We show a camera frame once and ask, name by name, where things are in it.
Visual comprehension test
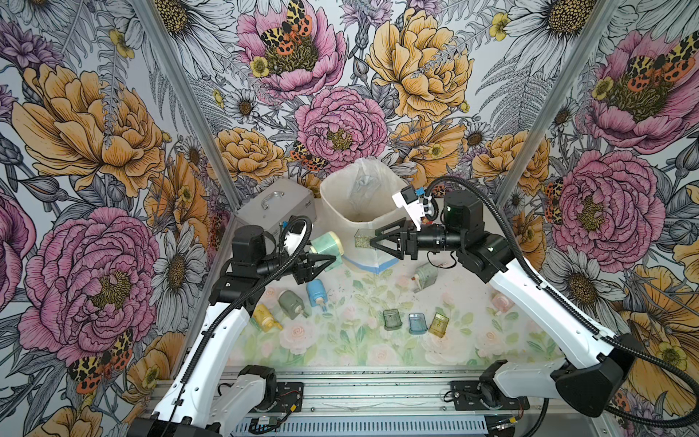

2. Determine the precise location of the blue pencil sharpener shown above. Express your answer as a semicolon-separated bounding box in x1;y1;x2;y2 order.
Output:
306;280;328;312

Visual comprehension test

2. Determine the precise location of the teal square pencil sharpener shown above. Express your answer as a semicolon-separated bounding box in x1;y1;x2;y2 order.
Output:
311;231;344;271

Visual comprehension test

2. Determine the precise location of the dark green pencil sharpener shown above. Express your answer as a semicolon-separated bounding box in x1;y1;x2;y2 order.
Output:
278;290;311;320

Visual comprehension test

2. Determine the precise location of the grey-green pencil sharpener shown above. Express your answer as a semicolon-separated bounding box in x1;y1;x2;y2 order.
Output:
411;263;439;292

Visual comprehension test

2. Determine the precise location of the yellow pencil sharpener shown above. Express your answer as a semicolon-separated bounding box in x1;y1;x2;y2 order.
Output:
252;303;283;332

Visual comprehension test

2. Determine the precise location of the translucent green shavings tray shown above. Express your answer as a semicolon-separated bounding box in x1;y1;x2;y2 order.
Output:
382;309;402;331

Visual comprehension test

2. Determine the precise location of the translucent yellow shavings tray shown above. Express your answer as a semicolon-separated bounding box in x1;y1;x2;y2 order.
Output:
428;312;450;339

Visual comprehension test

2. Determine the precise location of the translucent blue shavings tray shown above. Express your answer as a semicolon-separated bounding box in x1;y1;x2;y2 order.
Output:
408;312;428;336

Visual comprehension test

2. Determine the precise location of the clear teal shavings tray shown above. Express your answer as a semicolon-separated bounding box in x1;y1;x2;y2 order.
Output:
354;229;375;249

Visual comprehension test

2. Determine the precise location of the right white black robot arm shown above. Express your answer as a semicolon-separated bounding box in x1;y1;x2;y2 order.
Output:
371;176;698;429

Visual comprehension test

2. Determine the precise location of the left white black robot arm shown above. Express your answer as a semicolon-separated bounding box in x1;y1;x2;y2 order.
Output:
127;216;344;436

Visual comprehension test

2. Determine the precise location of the pink pencil sharpener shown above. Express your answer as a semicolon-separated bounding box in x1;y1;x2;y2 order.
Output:
491;292;514;315

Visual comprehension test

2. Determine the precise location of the white lined trash bin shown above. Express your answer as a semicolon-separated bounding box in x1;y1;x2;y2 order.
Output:
320;158;406;274

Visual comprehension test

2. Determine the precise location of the silver aluminium case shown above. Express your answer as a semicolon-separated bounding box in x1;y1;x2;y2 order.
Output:
238;178;317;238

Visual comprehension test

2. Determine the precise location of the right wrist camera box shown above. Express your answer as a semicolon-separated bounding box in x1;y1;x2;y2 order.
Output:
391;186;436;231

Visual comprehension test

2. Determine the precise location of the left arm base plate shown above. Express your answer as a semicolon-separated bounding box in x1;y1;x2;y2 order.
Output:
258;382;305;414

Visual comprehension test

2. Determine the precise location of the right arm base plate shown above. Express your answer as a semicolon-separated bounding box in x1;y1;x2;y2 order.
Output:
442;380;530;411

